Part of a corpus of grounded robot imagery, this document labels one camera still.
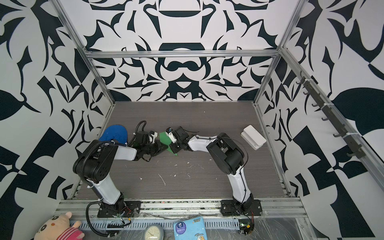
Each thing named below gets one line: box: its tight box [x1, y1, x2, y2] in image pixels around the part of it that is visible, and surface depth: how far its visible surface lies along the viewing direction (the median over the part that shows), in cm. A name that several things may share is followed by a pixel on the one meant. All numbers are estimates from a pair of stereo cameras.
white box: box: [240, 124, 267, 151], surface depth 97 cm
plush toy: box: [34, 212, 85, 240], surface depth 65 cm
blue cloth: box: [98, 124, 128, 144], surface depth 101 cm
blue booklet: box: [173, 216, 208, 240], surface depth 66 cm
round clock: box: [144, 224, 165, 240], surface depth 66 cm
